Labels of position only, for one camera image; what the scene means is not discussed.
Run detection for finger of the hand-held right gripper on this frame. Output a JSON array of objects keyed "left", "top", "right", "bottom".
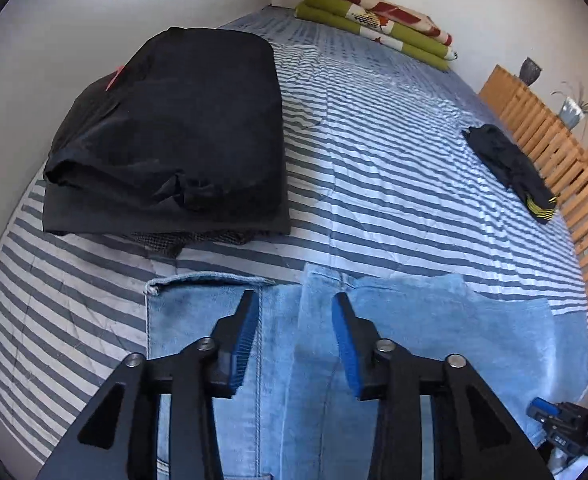
[{"left": 526, "top": 396, "right": 588, "bottom": 461}]

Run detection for blue white striped blanket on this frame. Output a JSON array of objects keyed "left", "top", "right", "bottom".
[{"left": 0, "top": 5, "right": 588, "bottom": 466}]

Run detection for dark vase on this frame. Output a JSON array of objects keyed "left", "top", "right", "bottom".
[{"left": 518, "top": 56, "right": 542, "bottom": 86}]

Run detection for light blue jeans pants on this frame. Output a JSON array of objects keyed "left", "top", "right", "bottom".
[{"left": 144, "top": 262, "right": 588, "bottom": 480}]

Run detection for black garment with yellow stripes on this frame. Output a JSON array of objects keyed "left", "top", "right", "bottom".
[{"left": 461, "top": 124, "right": 560, "bottom": 225}]

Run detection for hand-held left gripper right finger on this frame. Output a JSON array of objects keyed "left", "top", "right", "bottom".
[{"left": 331, "top": 292, "right": 550, "bottom": 480}]

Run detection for wooden slat bed rail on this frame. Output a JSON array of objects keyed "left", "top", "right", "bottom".
[{"left": 478, "top": 64, "right": 588, "bottom": 326}]

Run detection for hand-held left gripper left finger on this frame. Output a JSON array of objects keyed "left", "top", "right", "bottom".
[{"left": 36, "top": 289, "right": 261, "bottom": 480}]

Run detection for green floral folded blanket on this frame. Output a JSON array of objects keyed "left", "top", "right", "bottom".
[{"left": 294, "top": 0, "right": 459, "bottom": 72}]

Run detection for folded shiny black pants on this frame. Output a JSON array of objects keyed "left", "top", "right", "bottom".
[{"left": 44, "top": 27, "right": 287, "bottom": 218}]

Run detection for potted plant in pale pot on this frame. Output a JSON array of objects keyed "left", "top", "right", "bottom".
[{"left": 551, "top": 80, "right": 588, "bottom": 136}]

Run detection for folded dark checked cloth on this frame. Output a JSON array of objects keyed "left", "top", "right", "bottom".
[{"left": 126, "top": 229, "right": 255, "bottom": 261}]

